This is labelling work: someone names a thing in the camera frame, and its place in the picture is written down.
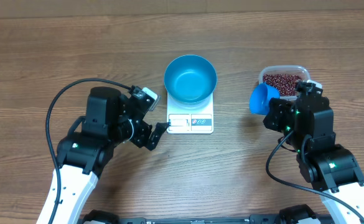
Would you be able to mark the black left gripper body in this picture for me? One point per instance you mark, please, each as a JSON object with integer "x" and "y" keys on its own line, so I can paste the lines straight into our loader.
{"x": 137, "y": 135}

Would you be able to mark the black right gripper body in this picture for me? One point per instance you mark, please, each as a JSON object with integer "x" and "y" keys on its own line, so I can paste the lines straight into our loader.
{"x": 279, "y": 119}

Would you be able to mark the blue plastic measuring scoop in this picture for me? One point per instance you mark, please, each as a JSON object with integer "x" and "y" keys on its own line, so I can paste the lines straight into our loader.
{"x": 260, "y": 97}

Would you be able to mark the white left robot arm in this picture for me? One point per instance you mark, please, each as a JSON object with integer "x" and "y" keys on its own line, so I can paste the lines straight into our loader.
{"x": 111, "y": 118}

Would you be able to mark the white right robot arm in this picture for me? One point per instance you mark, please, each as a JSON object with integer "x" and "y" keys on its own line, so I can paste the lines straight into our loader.
{"x": 307, "y": 124}

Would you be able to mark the white digital kitchen scale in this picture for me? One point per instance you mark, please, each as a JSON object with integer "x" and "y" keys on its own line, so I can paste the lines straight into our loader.
{"x": 186, "y": 118}

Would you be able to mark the teal metal bowl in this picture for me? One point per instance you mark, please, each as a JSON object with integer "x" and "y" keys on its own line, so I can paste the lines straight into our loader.
{"x": 190, "y": 79}

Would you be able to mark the red adzuki beans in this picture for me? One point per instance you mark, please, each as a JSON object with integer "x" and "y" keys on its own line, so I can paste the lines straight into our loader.
{"x": 284, "y": 83}

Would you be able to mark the clear plastic container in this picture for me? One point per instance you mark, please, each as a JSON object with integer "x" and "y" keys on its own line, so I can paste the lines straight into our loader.
{"x": 288, "y": 69}

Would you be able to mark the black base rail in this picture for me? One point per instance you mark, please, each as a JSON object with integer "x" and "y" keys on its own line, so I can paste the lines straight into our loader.
{"x": 295, "y": 214}

